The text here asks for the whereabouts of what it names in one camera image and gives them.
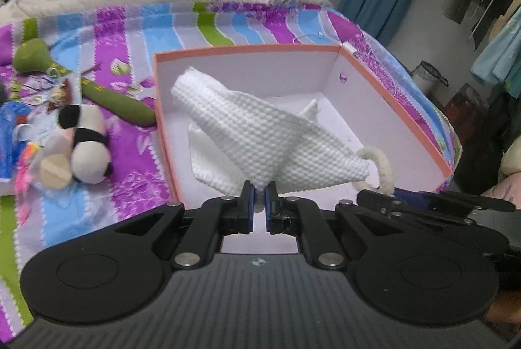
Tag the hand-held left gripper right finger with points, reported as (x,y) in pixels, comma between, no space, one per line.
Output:
(270,210)

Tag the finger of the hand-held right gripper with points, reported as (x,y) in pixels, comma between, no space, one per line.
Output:
(407,195)
(427,215)

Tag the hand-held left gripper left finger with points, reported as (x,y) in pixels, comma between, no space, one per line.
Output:
(247,210)

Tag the white fuzzy pipe cleaner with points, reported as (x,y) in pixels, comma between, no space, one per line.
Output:
(382,166)

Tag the pink cardboard box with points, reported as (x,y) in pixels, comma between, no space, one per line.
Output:
(407,129)

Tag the white waffle cloth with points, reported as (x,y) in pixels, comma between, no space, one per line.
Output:
(260,129)

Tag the panda plush toy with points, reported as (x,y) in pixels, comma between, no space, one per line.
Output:
(87,147)

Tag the clear plastic bag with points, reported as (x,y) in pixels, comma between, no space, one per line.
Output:
(51,170)

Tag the brown snack packet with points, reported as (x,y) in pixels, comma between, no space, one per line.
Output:
(61,96)

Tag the light blue face mask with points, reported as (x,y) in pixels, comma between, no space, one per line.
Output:
(42,125)

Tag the pink toy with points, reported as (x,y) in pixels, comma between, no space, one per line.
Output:
(26,153)

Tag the blue plastic bag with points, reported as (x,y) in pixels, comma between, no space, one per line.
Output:
(10,145)

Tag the person's right forearm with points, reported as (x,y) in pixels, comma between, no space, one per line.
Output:
(506,306)

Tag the cream printed cloth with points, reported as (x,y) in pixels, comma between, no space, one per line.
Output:
(511,174)

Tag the brown suitcase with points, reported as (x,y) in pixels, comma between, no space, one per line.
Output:
(464,105)

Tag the white trash bin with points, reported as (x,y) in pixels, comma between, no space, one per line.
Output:
(425,74)

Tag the grey wicker basket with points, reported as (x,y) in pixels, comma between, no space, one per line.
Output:
(456,1)

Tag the green plush hammer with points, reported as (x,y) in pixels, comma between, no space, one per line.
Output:
(36,56)

